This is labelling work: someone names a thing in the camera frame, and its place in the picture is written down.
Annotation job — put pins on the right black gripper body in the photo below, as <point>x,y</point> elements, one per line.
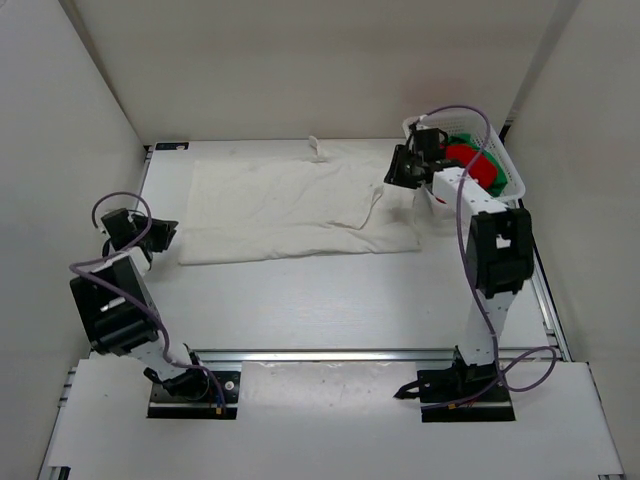
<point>400,167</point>

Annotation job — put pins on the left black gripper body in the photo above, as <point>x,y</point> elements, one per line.
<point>142,225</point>

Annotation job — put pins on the white t-shirt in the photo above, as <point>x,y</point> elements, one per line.
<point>330,199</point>

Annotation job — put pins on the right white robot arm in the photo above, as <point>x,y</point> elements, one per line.
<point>497,254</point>

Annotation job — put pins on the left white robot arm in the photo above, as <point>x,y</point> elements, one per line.
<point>113,325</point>

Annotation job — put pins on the green t-shirt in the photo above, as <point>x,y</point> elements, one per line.
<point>501,182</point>

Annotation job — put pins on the white plastic basket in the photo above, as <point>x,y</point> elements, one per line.
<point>471,127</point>

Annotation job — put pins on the red t-shirt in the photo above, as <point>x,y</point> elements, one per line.
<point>484,172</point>

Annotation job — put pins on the black label sticker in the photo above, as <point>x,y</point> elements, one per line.
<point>171,146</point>

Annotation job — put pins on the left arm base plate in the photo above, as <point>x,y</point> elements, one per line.
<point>189,398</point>

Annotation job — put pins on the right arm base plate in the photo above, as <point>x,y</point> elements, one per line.
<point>460,393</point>

